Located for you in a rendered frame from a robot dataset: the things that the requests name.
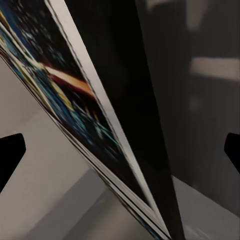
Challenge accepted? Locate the poster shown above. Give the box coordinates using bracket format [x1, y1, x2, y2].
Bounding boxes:
[0, 0, 186, 240]

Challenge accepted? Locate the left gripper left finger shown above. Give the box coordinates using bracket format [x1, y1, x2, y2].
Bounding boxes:
[0, 133, 26, 193]

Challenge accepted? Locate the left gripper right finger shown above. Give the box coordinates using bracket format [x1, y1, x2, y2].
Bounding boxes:
[224, 132, 240, 172]

